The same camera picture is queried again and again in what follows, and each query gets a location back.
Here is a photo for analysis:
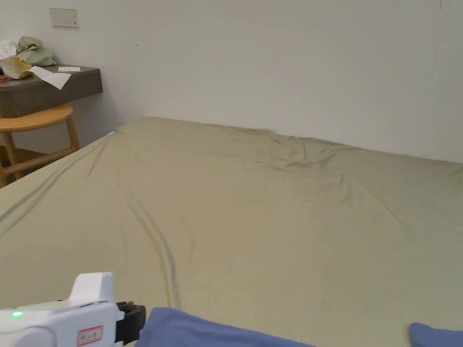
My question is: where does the bed with pale green sheet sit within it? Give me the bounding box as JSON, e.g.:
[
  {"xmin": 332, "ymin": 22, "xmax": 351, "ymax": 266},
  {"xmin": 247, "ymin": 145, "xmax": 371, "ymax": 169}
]
[{"xmin": 0, "ymin": 116, "xmax": 463, "ymax": 347}]

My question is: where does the blue garment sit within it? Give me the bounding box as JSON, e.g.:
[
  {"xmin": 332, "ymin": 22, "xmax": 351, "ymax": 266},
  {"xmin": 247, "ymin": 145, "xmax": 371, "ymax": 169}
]
[{"xmin": 134, "ymin": 307, "xmax": 463, "ymax": 347}]

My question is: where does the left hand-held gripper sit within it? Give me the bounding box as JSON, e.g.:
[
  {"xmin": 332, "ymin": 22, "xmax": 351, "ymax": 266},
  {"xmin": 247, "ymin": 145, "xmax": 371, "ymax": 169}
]
[{"xmin": 0, "ymin": 272, "xmax": 146, "ymax": 347}]

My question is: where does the wall switch panel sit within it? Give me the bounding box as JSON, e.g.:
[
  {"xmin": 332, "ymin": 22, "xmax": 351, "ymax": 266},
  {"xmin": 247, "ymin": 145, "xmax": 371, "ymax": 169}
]
[{"xmin": 49, "ymin": 8, "xmax": 80, "ymax": 29}]

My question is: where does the dark wall-mounted desk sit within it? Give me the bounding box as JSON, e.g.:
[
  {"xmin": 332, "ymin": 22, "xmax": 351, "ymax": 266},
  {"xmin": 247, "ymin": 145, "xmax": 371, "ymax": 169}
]
[{"xmin": 0, "ymin": 36, "xmax": 104, "ymax": 118}]

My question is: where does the wooden chair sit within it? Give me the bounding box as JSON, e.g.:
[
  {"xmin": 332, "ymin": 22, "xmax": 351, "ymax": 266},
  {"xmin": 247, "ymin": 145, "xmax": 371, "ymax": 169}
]
[{"xmin": 0, "ymin": 104, "xmax": 80, "ymax": 189}]

